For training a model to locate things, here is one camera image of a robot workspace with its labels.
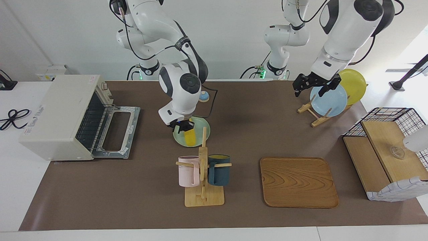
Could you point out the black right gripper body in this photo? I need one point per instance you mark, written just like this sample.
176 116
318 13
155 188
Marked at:
180 124

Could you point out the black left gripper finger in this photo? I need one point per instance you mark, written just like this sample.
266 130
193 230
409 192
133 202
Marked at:
324 92
299 87

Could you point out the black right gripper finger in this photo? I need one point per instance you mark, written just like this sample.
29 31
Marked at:
178 130
191 126

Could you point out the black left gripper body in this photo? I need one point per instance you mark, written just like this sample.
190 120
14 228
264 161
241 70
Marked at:
322 82

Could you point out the pale green plate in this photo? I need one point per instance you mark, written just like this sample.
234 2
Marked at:
200 124

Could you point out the yellow corn cob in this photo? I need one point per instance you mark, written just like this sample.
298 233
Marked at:
190 139

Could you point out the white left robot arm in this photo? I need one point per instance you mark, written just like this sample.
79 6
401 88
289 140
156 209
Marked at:
347 30

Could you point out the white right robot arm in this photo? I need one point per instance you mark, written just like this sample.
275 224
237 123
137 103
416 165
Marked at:
150 23

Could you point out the white toaster oven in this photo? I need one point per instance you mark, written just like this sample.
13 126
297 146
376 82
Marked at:
57 113

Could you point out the light blue plate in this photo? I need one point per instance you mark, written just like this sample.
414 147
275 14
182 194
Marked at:
331 100

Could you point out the wooden plate rack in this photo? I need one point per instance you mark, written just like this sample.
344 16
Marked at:
319 121

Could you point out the yellow plate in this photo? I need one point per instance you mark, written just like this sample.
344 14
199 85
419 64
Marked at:
354 83

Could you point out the small blue lid wooden knob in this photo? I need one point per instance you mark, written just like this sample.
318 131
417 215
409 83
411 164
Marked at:
204 97

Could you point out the pink ceramic mug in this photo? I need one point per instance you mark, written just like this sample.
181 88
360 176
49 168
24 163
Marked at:
189 174

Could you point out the dark teal mug yellow inside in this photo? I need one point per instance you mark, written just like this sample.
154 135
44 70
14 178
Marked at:
220 174

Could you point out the wooden mug tree stand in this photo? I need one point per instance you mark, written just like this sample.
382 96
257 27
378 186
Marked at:
204 199

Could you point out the large brown table mat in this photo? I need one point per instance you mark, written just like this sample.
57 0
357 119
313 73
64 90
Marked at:
133 194

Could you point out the small clear glass bowl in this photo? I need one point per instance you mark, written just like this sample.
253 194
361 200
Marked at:
398 152

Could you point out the rectangular wooden serving tray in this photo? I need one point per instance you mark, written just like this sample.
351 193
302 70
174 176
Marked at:
297 184

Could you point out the red warning sticker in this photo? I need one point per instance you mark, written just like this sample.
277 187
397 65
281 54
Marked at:
92 79

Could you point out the white rounded blurry object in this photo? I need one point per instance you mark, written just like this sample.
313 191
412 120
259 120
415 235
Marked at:
418 139

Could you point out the white checked cloth liner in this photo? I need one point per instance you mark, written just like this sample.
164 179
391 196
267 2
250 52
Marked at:
394 192

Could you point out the white power box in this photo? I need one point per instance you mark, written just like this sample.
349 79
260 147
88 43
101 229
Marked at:
50 72

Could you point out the black camera stand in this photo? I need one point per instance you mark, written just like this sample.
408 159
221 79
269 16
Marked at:
398 85

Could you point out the black clamp mount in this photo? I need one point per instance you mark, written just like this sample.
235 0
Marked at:
6 85

